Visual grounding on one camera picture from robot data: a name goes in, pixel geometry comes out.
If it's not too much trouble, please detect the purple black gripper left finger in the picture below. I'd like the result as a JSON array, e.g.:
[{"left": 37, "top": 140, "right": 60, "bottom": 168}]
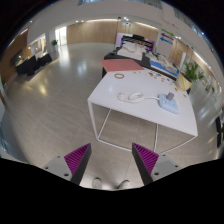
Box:
[{"left": 42, "top": 143, "right": 92, "bottom": 186}]

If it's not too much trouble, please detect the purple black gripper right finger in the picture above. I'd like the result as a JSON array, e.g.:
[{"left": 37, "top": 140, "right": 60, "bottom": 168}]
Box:
[{"left": 131, "top": 142, "right": 181, "bottom": 187}]

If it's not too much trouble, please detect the pink grey charger plug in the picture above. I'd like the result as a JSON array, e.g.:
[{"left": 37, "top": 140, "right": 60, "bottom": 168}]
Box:
[{"left": 166, "top": 92, "right": 174, "bottom": 101}]

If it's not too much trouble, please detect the left white shoe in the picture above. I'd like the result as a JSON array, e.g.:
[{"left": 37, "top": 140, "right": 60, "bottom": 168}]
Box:
[{"left": 92, "top": 178, "right": 102, "bottom": 189}]

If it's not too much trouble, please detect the white shoe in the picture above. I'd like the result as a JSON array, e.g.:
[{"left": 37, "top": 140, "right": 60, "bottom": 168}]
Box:
[
  {"left": 119, "top": 180, "right": 130, "bottom": 189},
  {"left": 92, "top": 178, "right": 102, "bottom": 189}
]

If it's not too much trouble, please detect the right white shoe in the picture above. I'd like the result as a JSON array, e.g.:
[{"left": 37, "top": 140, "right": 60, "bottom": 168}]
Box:
[{"left": 119, "top": 180, "right": 130, "bottom": 189}]

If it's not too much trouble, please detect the light blue power strip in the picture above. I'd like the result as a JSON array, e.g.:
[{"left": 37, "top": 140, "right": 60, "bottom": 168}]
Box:
[{"left": 158, "top": 94, "right": 180, "bottom": 114}]

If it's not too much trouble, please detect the blue board on table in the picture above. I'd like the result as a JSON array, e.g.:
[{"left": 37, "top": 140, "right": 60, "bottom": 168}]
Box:
[{"left": 150, "top": 61, "right": 178, "bottom": 76}]

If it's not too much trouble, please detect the red pink mat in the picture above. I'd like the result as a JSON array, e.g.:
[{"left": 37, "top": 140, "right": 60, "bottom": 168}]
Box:
[{"left": 101, "top": 59, "right": 143, "bottom": 72}]

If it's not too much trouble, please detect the green potted plant right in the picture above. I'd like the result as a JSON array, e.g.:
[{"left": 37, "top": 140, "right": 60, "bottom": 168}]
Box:
[{"left": 184, "top": 62, "right": 204, "bottom": 82}]

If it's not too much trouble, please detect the green potted plant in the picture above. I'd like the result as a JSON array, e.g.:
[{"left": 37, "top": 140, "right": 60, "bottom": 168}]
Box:
[
  {"left": 184, "top": 62, "right": 204, "bottom": 82},
  {"left": 51, "top": 40, "right": 58, "bottom": 52}
]

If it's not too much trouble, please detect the black sofa chairs left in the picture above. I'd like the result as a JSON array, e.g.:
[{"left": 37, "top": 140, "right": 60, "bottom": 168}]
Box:
[{"left": 16, "top": 54, "right": 52, "bottom": 76}]

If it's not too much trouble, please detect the green potted plant far left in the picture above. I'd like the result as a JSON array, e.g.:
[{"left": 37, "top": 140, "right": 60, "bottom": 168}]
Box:
[{"left": 51, "top": 40, "right": 58, "bottom": 52}]

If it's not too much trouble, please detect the black piano keyboard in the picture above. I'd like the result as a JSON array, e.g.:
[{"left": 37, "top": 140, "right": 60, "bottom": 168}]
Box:
[{"left": 121, "top": 35, "right": 154, "bottom": 48}]

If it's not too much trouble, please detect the white coiled power cable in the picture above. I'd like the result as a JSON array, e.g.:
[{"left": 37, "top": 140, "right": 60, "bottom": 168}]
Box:
[{"left": 117, "top": 91, "right": 160, "bottom": 104}]

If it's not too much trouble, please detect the white metal frame table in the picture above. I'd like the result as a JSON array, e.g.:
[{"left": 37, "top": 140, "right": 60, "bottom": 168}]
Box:
[{"left": 87, "top": 70, "right": 198, "bottom": 152}]

